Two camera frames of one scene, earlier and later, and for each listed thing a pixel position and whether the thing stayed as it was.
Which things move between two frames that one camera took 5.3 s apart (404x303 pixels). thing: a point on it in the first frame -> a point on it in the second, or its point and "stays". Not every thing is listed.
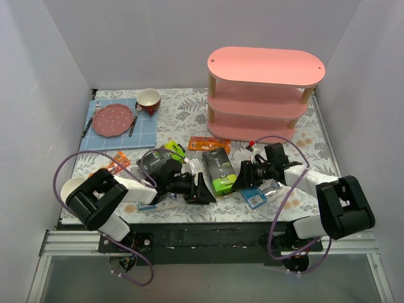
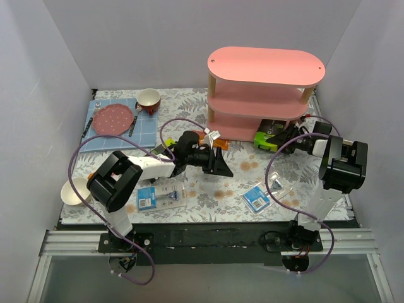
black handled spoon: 139,108 stays
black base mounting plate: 196,243 stays
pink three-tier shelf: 258,94 stays
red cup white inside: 149,100 stays
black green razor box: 220,170 -> 267,128
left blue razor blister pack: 170,199 stays
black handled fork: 97,105 stays
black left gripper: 194,189 -> 213,161
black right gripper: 248,173 -> 291,141
